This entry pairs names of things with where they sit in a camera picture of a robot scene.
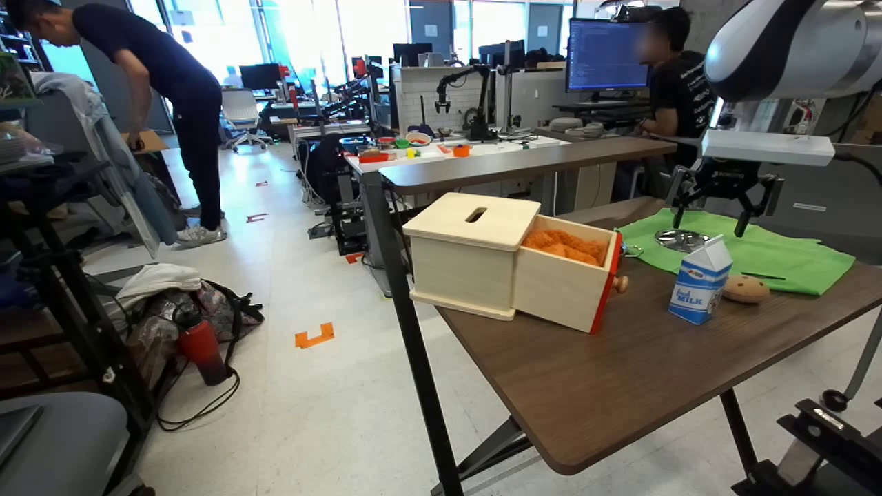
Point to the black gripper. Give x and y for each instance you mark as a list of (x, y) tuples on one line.
[(732, 180)]

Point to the small steel cup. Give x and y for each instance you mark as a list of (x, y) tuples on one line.
[(679, 237)]

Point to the black background robot arm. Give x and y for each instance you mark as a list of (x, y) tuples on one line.
[(477, 120)]

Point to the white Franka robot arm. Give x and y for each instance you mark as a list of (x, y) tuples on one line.
[(790, 44)]

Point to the green cloth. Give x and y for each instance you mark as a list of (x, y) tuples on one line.
[(782, 261)]

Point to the white crumpled cloth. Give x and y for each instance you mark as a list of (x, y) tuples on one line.
[(155, 279)]

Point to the blue white milk carton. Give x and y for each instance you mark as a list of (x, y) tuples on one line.
[(699, 284)]

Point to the tan dotted foam ball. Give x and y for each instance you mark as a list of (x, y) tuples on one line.
[(745, 290)]

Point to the blue screen computer monitor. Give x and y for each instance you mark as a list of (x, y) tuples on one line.
[(607, 56)]

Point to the grey desk with black legs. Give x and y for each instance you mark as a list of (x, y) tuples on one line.
[(515, 162)]

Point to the white cluttered table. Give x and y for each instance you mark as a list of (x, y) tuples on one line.
[(515, 144)]

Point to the wooden box with orange drawer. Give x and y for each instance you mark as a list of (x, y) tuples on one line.
[(469, 256)]

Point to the black mounting platform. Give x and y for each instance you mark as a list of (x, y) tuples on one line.
[(829, 441)]

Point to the orange plastic toy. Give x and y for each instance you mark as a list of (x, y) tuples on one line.
[(455, 149)]

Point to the black desktop monitor pair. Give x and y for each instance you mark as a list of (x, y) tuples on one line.
[(499, 56)]

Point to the green plastic toy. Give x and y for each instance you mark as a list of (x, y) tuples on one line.
[(407, 144)]

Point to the white back panel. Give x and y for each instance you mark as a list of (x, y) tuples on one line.
[(418, 100)]

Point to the red plastic toy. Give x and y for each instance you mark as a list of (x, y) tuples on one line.
[(374, 157)]

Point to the orange floor tape marker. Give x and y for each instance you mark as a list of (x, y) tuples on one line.
[(304, 340)]

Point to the small black monitor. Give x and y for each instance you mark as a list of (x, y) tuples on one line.
[(264, 75)]

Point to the white office chair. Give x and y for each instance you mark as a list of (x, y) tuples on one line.
[(240, 109)]

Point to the dark bag pile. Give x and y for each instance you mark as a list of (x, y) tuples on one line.
[(225, 317)]

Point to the red cylinder bottle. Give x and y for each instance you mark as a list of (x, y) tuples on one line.
[(199, 348)]

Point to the standing person in dark clothes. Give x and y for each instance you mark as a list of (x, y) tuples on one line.
[(183, 91)]

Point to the grey jacket draped chair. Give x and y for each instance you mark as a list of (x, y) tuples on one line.
[(92, 120)]

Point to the black equipment rack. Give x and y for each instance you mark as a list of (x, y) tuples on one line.
[(70, 284)]

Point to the grey padded seat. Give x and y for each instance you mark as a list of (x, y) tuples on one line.
[(64, 450)]

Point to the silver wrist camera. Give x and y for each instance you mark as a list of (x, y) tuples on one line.
[(763, 146)]

